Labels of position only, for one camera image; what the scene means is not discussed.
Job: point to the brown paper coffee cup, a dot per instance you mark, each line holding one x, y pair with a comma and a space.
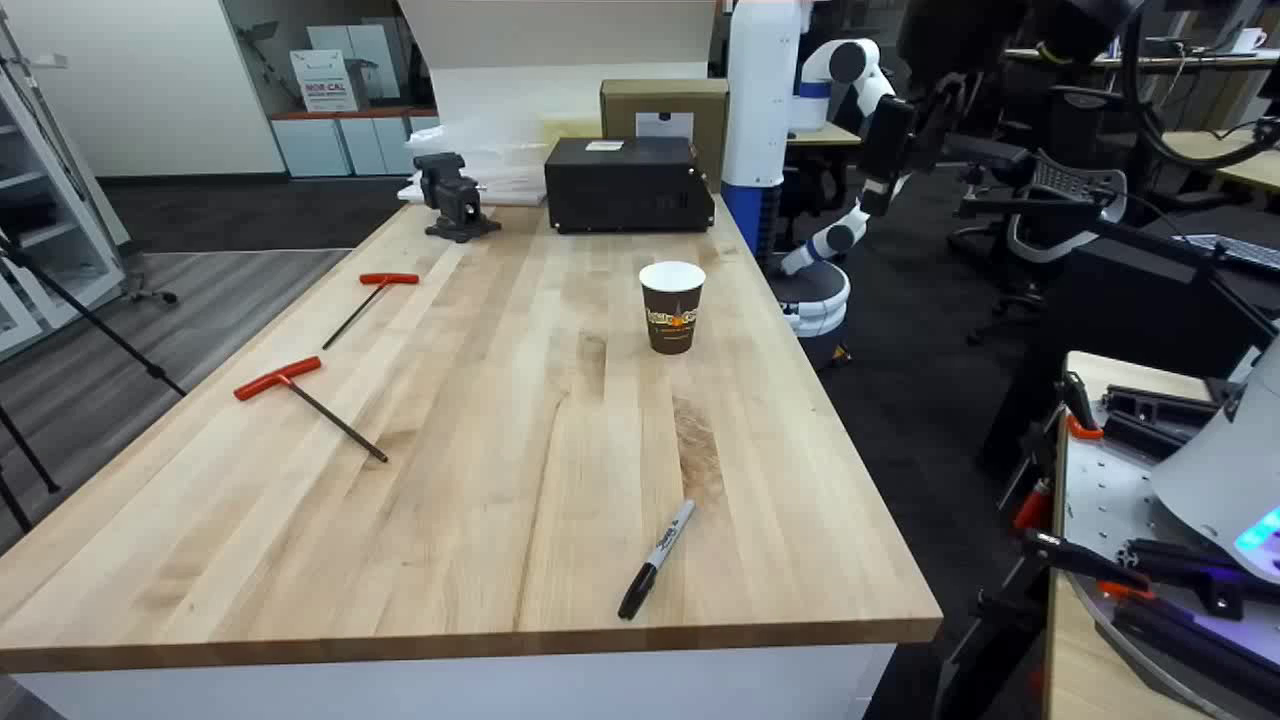
668, 322

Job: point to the black marker pen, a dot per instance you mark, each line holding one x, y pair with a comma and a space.
657, 562

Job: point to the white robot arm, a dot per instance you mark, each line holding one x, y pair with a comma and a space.
855, 65

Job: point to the black control box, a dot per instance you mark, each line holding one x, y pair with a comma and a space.
624, 187

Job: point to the black bench vise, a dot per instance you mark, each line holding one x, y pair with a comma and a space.
452, 196

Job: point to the brown cardboard box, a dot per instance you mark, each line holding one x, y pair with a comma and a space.
624, 107

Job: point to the white workbench cabinet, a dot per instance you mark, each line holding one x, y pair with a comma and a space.
466, 686

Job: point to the low white cabinet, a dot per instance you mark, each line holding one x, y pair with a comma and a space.
332, 144

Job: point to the black orange bar clamp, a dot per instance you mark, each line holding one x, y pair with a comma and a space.
984, 640
1032, 502

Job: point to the white paper poster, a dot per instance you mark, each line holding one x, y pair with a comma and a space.
327, 81

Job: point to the black mesh office chair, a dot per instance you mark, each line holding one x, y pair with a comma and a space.
1067, 203

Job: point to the grey perforated metal plate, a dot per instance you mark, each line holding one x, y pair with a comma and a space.
1103, 502

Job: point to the black flat clamp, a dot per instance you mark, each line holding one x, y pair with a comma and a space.
1162, 421

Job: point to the wooden side table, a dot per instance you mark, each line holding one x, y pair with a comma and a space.
1080, 666

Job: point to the grey tilted panel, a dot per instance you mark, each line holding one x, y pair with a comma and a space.
1224, 464

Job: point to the white glass shelf unit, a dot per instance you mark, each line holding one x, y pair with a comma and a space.
55, 203

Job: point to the wooden office desk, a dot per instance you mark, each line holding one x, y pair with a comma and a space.
1203, 81

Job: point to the black camera tripod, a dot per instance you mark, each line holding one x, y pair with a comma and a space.
107, 335

